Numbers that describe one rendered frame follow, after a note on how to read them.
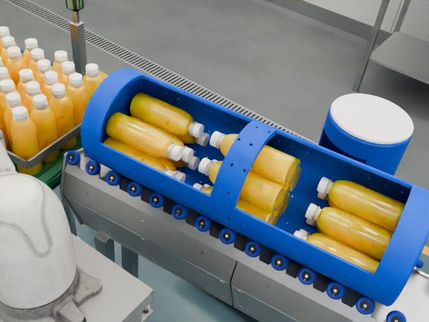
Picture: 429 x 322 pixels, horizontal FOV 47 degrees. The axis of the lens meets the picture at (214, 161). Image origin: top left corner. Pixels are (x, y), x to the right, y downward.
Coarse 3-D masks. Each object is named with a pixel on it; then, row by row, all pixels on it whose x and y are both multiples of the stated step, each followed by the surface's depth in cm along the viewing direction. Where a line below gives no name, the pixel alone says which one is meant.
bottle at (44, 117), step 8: (32, 112) 141; (40, 112) 140; (48, 112) 141; (40, 120) 141; (48, 120) 142; (40, 128) 142; (48, 128) 143; (56, 128) 147; (40, 136) 144; (48, 136) 145; (56, 136) 148; (40, 144) 146; (48, 144) 147; (56, 152) 151; (48, 160) 151
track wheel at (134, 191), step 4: (128, 184) 138; (132, 184) 137; (136, 184) 137; (140, 184) 137; (128, 188) 138; (132, 188) 137; (136, 188) 137; (140, 188) 137; (128, 192) 138; (132, 192) 137; (136, 192) 137; (140, 192) 137; (132, 196) 138; (136, 196) 137
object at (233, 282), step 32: (64, 160) 146; (64, 192) 151; (96, 192) 145; (96, 224) 162; (128, 224) 143; (160, 224) 138; (192, 224) 135; (160, 256) 150; (192, 256) 136; (224, 256) 131; (224, 288) 140; (256, 288) 129; (288, 288) 125; (320, 288) 123; (416, 288) 126; (288, 320) 132; (320, 320) 123; (416, 320) 119
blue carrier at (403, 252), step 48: (96, 96) 127; (192, 96) 129; (96, 144) 129; (192, 144) 147; (240, 144) 116; (288, 144) 132; (192, 192) 120; (240, 192) 115; (384, 192) 125; (288, 240) 112; (384, 288) 105
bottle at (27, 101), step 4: (28, 92) 145; (40, 92) 147; (24, 96) 146; (28, 96) 145; (32, 96) 145; (24, 100) 146; (28, 100) 145; (32, 100) 145; (24, 104) 146; (28, 104) 145; (32, 104) 145; (48, 104) 150; (28, 108) 146
